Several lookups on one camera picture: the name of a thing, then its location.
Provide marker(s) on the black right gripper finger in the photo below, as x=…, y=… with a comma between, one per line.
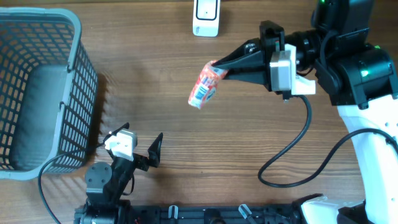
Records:
x=257, y=77
x=244, y=61

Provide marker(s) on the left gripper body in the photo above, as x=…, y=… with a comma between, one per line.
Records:
x=124, y=168

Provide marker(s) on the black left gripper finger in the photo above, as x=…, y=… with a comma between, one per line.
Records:
x=154, y=151
x=116, y=129

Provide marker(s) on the small red white box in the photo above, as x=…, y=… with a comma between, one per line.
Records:
x=206, y=85

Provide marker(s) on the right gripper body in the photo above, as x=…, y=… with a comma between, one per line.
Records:
x=273, y=38

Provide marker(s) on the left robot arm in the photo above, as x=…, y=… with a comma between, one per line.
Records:
x=105, y=183

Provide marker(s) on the white barcode scanner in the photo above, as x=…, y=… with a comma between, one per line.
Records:
x=206, y=18

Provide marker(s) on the grey plastic basket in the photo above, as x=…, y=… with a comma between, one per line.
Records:
x=48, y=92

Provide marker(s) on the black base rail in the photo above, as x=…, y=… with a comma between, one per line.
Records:
x=211, y=214

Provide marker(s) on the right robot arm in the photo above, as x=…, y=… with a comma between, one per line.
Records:
x=360, y=80

